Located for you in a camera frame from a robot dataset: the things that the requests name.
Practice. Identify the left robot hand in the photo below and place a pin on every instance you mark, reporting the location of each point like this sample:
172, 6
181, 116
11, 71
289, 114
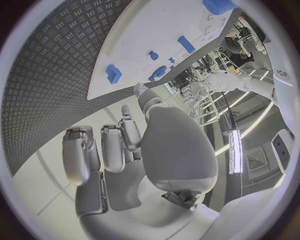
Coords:
195, 90

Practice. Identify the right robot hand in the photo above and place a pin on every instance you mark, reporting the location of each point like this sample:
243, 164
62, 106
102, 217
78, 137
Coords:
178, 150

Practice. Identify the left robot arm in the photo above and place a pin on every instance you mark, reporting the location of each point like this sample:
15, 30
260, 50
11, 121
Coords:
234, 80

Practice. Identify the white task board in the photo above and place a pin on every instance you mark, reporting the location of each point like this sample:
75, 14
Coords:
145, 33

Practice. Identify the tiny blue block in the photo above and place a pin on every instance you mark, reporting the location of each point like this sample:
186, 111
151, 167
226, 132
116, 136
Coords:
172, 68

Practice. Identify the tiny blue plug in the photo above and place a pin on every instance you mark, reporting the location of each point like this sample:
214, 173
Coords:
172, 60

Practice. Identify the blue gear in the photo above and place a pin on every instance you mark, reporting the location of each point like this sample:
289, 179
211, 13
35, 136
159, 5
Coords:
158, 72

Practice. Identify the long blue block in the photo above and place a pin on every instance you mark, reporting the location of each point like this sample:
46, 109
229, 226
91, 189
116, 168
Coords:
186, 44

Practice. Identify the small blue peg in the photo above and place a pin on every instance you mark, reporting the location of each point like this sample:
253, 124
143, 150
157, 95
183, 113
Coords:
153, 55

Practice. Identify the person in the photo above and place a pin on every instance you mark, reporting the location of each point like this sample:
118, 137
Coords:
236, 50

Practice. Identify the glowing light bar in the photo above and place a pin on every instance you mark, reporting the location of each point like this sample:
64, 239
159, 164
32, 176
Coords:
236, 151

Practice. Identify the blue stepped block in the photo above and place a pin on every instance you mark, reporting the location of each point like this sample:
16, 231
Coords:
113, 74

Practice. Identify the large blue cylinder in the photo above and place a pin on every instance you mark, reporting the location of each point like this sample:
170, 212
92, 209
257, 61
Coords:
216, 6

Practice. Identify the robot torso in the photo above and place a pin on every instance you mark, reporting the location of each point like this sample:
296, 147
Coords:
284, 75

